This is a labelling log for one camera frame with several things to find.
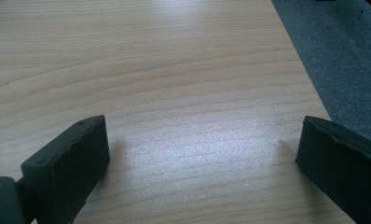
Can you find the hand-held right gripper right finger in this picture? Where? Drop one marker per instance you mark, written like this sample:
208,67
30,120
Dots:
342,165

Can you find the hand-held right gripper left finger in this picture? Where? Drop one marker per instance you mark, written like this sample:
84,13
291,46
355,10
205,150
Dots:
69,168

